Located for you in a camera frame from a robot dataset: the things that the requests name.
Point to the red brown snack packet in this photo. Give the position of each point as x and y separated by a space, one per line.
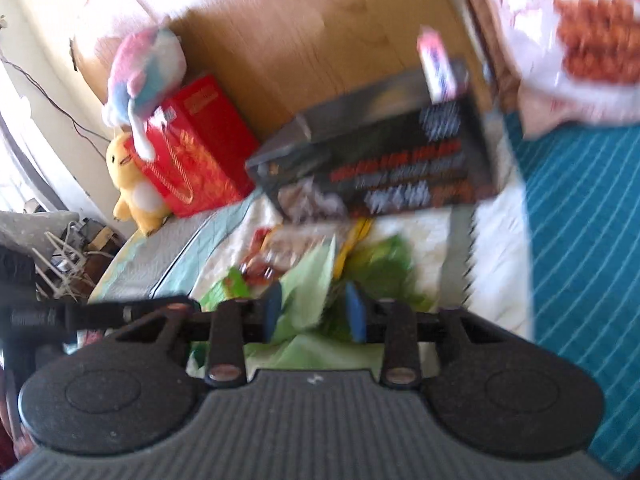
265 260

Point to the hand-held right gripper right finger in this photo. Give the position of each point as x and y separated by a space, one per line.
356 317

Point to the pink blue plush toy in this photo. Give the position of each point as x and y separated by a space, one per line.
145 65

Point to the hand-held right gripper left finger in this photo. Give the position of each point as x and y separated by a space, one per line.
272 312

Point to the light green snack packet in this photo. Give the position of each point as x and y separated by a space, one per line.
305 300

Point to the black sheep print box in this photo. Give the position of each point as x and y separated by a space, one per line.
390 170

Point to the pink stick snack packet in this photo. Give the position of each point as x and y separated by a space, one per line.
436 65

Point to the teal bed sheet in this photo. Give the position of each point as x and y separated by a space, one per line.
575 260

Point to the red gift box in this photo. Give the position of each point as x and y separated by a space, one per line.
200 150

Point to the dark green snack packet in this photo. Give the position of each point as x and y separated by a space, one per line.
390 265

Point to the bright green snack packet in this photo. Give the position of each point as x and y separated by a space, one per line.
230 287

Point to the wooden headboard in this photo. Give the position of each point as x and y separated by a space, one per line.
300 35

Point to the patterned bed blanket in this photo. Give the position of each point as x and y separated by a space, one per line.
165 255

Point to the yellow snack packet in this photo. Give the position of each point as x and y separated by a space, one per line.
351 250

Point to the grey speckled cloth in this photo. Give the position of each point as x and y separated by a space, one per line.
35 225

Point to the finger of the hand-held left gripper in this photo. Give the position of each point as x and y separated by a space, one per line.
95 316

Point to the large pink snack bag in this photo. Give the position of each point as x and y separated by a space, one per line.
590 45

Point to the yellow plush duck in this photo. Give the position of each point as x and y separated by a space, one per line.
135 200

